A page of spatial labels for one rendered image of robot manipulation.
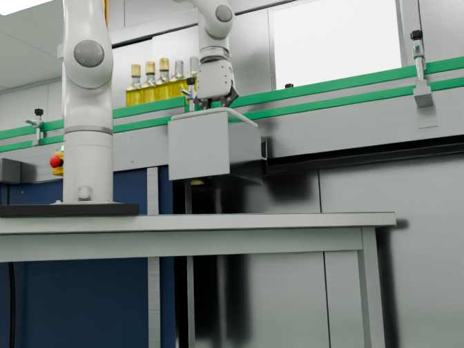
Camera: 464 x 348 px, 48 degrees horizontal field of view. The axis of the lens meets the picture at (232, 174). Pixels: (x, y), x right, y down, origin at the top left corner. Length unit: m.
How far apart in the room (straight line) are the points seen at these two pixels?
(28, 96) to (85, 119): 5.62
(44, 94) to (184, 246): 5.56
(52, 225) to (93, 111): 0.30
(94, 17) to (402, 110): 0.83
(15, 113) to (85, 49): 5.72
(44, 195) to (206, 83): 0.73
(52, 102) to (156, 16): 4.58
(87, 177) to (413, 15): 1.09
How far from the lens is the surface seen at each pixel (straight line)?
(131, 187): 1.63
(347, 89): 1.51
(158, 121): 1.61
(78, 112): 1.32
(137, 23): 2.16
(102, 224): 1.22
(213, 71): 1.42
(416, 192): 1.61
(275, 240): 1.34
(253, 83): 1.78
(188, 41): 1.96
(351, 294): 1.63
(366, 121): 1.45
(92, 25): 1.37
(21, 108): 6.95
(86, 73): 1.30
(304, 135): 1.48
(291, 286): 1.68
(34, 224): 1.23
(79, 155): 1.29
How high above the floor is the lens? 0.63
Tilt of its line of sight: 10 degrees up
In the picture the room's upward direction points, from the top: 2 degrees counter-clockwise
